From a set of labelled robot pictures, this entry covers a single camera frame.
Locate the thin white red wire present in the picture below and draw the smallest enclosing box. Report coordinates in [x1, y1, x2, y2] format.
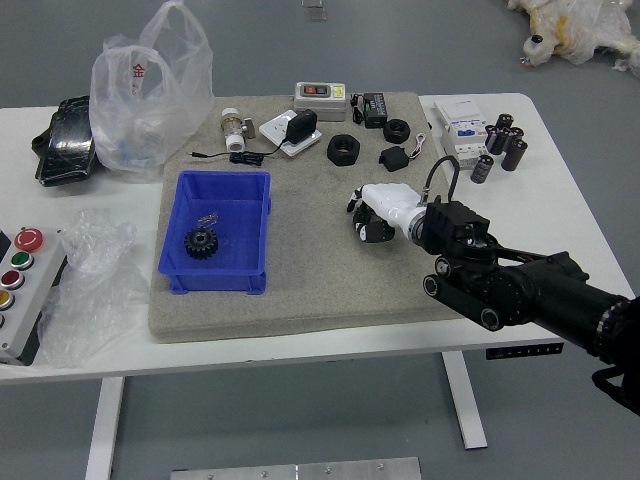
[407, 132, 429, 161]

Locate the small black round nut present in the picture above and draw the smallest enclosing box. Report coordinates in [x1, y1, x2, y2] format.
[382, 118, 412, 144]

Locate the glossy black plastic tray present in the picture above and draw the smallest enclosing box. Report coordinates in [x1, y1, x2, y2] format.
[31, 95, 99, 189]

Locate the blue plastic box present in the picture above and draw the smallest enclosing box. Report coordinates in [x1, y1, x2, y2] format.
[156, 169, 274, 296]

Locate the black power adapter plug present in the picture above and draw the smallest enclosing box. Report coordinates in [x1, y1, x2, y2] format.
[283, 108, 319, 144]

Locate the plush toy in plastic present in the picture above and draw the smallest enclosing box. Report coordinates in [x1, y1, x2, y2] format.
[504, 0, 640, 79]

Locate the small black cube module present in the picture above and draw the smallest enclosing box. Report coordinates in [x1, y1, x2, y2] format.
[377, 145, 410, 174]

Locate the big black gear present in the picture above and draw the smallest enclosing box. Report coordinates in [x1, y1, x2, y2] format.
[183, 224, 221, 261]

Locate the translucent plastic bag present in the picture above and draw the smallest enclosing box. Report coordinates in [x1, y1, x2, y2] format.
[88, 0, 215, 184]

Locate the white table leg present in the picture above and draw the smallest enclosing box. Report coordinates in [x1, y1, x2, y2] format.
[440, 351, 489, 451]
[84, 375, 125, 480]

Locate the grey-brown foam mat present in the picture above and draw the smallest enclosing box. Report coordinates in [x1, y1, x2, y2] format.
[147, 91, 485, 345]

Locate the grey push-button switch box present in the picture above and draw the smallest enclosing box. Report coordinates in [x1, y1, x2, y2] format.
[292, 81, 349, 123]

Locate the white wall socket plate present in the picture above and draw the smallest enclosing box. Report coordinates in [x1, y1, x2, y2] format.
[258, 110, 324, 159]

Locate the black table control panel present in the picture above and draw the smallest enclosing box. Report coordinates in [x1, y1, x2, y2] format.
[484, 340, 565, 361]

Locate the black power supply module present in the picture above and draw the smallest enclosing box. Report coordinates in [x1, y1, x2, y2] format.
[362, 92, 389, 130]

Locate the crumpled clear plastic wrap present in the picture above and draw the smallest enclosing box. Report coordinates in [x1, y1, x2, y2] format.
[37, 209, 151, 369]

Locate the large black hex nut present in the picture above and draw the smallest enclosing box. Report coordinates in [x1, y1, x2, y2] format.
[326, 132, 360, 166]

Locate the red mushroom stop button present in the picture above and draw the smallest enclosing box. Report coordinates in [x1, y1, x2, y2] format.
[13, 227, 45, 253]

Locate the brass valve with white ends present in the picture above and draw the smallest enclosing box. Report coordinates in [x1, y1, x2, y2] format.
[218, 107, 257, 154]

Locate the grey button control box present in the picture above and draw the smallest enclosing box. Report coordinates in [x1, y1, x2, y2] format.
[0, 227, 69, 367]

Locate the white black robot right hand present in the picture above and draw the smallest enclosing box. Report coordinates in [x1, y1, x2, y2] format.
[346, 182, 427, 246]

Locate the grey metal base plate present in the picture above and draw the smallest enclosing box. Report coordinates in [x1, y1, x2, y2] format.
[169, 456, 423, 480]

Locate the black adapter cord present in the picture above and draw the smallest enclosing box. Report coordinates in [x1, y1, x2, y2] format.
[185, 142, 286, 167]

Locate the white circuit breaker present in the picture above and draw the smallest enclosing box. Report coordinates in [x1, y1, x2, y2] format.
[432, 98, 494, 172]

